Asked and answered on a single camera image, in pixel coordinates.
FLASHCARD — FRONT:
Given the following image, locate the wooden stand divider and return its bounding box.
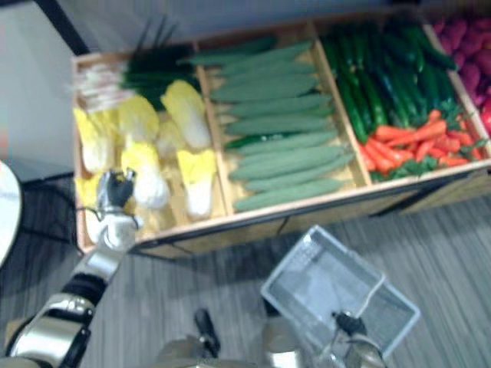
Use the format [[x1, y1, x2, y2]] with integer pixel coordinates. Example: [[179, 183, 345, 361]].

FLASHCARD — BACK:
[[193, 39, 236, 216], [423, 22, 491, 140], [311, 18, 374, 188]]

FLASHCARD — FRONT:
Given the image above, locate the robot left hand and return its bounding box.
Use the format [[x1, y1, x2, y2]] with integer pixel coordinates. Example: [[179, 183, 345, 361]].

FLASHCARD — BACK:
[[95, 168, 138, 212]]

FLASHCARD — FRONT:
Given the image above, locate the red round vegetable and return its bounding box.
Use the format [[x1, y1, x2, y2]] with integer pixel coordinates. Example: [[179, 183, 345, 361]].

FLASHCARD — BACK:
[[479, 101, 491, 139]]

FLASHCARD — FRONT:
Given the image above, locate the robot torso silver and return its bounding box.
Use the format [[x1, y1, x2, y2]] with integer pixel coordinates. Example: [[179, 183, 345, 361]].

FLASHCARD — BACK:
[[153, 306, 278, 368]]

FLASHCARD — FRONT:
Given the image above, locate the grey wire mesh basket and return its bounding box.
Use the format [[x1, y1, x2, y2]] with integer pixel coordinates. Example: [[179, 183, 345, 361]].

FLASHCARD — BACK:
[[259, 225, 422, 363]]

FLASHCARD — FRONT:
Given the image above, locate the green onion bundle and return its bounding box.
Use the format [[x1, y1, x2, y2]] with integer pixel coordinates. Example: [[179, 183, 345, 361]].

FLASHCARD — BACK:
[[74, 15, 201, 113]]

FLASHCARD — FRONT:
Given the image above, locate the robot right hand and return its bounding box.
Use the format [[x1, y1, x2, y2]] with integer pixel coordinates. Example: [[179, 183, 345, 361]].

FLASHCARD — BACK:
[[331, 310, 367, 339]]

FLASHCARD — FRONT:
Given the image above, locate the light green loofah gourd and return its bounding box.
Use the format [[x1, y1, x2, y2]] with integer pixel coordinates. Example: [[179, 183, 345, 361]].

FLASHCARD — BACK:
[[189, 41, 315, 67], [244, 178, 347, 193], [236, 145, 347, 168], [219, 61, 318, 78], [232, 130, 339, 155], [220, 94, 334, 117], [223, 116, 335, 135], [232, 183, 338, 212], [229, 153, 356, 181], [209, 74, 320, 103]]

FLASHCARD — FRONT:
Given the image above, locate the purple red sweet potato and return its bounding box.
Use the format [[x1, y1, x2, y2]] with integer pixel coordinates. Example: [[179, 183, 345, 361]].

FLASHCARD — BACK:
[[460, 61, 483, 93], [474, 48, 491, 72], [440, 17, 470, 53]]

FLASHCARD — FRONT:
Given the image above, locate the wooden vegetable display stand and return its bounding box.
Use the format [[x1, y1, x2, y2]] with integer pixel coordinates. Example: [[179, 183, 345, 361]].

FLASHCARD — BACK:
[[71, 11, 491, 262]]

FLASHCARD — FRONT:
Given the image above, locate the small yellow napa cabbage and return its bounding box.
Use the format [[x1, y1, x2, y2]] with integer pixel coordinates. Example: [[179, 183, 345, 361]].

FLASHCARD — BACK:
[[155, 120, 189, 160]]

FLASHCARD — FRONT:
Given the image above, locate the white round object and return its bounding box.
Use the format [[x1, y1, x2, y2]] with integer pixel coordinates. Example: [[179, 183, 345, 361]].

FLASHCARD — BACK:
[[0, 160, 25, 266]]

